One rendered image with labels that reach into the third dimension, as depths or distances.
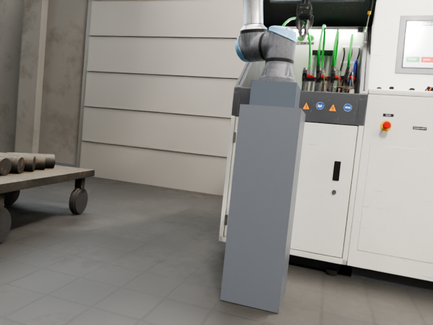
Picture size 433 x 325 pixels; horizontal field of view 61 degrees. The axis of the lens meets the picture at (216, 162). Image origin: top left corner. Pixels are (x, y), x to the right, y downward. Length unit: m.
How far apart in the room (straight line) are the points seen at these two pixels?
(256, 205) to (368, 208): 0.74
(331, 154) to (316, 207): 0.29
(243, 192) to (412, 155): 0.92
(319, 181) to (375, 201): 0.28
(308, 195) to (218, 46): 2.78
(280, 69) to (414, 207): 0.98
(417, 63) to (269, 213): 1.28
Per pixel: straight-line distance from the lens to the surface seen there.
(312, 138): 2.01
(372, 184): 2.02
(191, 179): 4.42
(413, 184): 2.04
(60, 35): 5.63
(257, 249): 1.50
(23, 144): 5.71
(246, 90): 2.09
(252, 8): 1.67
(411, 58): 2.36
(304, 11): 2.03
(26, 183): 2.28
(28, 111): 5.67
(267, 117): 1.45
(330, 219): 2.04
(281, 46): 1.55
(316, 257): 2.09
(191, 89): 4.46
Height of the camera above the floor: 0.66
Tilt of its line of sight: 4 degrees down
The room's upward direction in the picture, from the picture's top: 6 degrees clockwise
